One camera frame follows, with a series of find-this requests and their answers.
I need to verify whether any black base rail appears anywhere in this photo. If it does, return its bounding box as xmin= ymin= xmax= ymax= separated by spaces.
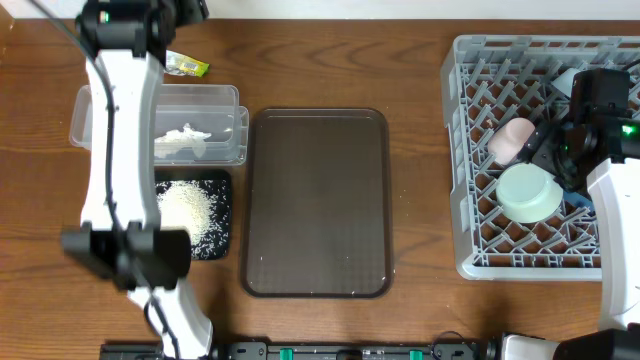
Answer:
xmin=98 ymin=341 xmax=501 ymax=360

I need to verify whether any clear plastic bin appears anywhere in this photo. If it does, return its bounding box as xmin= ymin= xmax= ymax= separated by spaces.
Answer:
xmin=69 ymin=83 xmax=250 ymax=167

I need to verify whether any pile of white rice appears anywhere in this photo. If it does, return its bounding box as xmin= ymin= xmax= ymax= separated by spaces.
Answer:
xmin=154 ymin=179 xmax=231 ymax=260

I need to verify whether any pink cup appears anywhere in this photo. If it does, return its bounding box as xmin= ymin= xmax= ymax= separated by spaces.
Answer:
xmin=487 ymin=118 xmax=535 ymax=165

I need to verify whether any light blue small bowl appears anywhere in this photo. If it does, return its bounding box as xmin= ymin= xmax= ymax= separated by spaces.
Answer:
xmin=551 ymin=68 xmax=580 ymax=97

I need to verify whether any yellow green snack wrapper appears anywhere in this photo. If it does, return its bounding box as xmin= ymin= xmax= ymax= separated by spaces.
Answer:
xmin=165 ymin=50 xmax=209 ymax=77

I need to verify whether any brown serving tray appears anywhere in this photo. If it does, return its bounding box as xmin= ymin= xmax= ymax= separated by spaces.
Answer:
xmin=240 ymin=108 xmax=393 ymax=299

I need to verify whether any mint green bowl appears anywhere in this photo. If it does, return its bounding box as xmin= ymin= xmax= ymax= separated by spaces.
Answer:
xmin=496 ymin=163 xmax=563 ymax=223

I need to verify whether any black plastic tray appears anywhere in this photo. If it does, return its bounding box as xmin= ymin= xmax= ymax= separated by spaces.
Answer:
xmin=152 ymin=168 xmax=234 ymax=263

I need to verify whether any grey dishwasher rack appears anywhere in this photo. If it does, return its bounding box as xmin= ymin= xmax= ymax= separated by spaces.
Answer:
xmin=440 ymin=35 xmax=639 ymax=282

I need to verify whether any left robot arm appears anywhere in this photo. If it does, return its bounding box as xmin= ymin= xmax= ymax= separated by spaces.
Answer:
xmin=61 ymin=0 xmax=214 ymax=359

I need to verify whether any dark blue plate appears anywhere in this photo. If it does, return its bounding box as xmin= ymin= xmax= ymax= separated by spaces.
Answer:
xmin=563 ymin=191 xmax=595 ymax=212

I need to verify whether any white tissue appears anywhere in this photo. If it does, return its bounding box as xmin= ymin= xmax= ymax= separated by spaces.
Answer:
xmin=154 ymin=123 xmax=212 ymax=158

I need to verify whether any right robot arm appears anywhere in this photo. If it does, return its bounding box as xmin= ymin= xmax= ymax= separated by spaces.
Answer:
xmin=487 ymin=67 xmax=639 ymax=359

